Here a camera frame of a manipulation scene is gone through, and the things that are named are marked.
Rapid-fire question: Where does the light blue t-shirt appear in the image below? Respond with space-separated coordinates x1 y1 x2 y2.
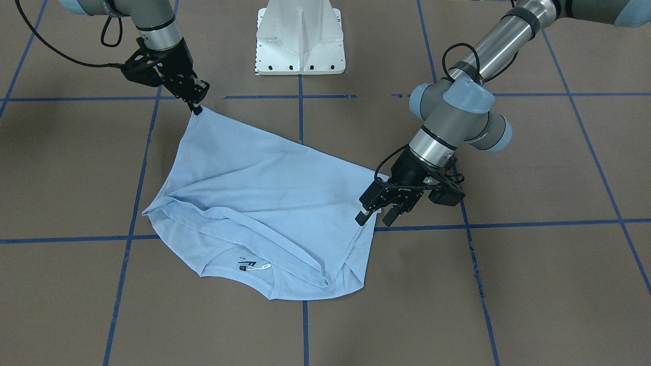
142 108 376 300

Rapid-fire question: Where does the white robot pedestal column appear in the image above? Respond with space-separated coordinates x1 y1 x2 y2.
254 1 346 76

